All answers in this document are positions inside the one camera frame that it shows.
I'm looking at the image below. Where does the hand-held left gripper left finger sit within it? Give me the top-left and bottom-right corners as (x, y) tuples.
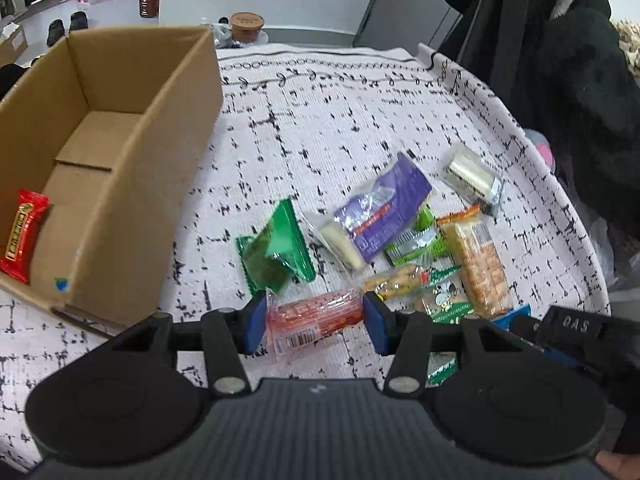
(105, 290), (271, 396)

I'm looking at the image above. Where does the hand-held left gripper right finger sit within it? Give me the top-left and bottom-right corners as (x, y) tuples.
(362, 291), (523, 396)

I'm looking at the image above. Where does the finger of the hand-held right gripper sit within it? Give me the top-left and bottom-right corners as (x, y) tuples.
(509, 314), (576, 368)

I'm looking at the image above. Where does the blue snack packet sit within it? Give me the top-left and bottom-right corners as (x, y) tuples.
(490, 304), (532, 333)

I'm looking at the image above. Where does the pink sausage packet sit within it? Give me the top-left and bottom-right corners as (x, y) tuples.
(266, 289), (366, 363)

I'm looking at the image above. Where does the purple bread packet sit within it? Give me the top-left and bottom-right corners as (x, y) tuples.
(304, 152), (434, 273)

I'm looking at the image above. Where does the brown cardboard box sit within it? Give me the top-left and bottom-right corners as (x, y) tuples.
(0, 25), (224, 328)

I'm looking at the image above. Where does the person's right hand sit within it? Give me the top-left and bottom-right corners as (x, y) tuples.
(596, 451), (640, 480)

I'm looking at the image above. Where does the clear peanut packet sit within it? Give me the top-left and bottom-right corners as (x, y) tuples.
(362, 262), (463, 303)

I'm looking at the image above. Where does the green white cartoon packet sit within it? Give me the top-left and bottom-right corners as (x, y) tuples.
(412, 280), (477, 386)

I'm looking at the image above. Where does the dark green snack packet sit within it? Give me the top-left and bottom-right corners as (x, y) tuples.
(235, 198), (317, 297)

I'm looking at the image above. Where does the orange biscuit packet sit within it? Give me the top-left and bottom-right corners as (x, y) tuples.
(436, 205), (513, 318)

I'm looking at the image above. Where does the clear plastic bag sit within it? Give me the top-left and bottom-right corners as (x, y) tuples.
(585, 210), (640, 291)

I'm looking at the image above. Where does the light green snack packet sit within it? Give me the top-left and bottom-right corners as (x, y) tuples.
(384, 207), (453, 267)

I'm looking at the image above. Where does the clear cracker packet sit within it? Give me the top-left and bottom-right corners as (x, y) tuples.
(442, 144), (503, 216)

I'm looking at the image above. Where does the pink grey soft item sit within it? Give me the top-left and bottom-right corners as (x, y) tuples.
(525, 130), (556, 168)

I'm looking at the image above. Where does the white black patterned blanket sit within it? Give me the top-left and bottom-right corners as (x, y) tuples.
(0, 42), (613, 461)

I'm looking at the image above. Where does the red snack packet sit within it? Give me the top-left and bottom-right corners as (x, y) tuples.
(0, 189), (52, 286)

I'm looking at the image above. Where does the black coat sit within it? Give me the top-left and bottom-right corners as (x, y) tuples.
(442, 0), (640, 281)

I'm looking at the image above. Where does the beige fuzzy cloth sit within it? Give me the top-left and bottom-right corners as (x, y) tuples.
(610, 19), (640, 78)

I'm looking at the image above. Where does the brown lidded jar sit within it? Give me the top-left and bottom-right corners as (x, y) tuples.
(230, 11), (264, 43)

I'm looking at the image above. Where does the dark grey door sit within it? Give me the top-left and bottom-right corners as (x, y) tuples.
(352, 0), (481, 48)

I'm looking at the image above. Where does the small cardboard box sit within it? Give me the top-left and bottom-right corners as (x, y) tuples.
(0, 22), (28, 68)

